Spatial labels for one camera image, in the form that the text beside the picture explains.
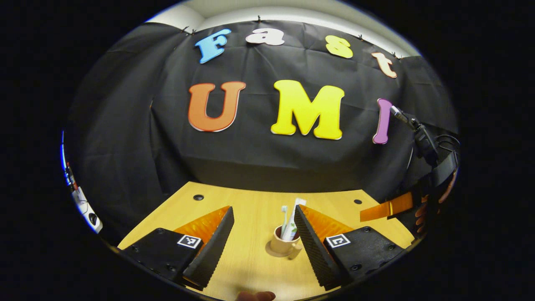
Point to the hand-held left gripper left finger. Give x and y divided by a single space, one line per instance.
213 246

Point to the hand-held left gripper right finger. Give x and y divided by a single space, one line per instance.
315 246

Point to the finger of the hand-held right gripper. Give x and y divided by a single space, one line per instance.
386 207

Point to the white toothpaste tube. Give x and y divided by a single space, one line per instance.
292 221

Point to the beige cup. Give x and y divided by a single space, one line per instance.
281 246

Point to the pale blue toothbrush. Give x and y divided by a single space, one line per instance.
284 215

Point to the round brown coaster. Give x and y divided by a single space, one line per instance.
269 251

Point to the wooden desktop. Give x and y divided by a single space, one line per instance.
259 209

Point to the black backdrop cloth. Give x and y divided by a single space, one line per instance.
259 163

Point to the lit display screen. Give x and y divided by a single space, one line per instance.
64 163

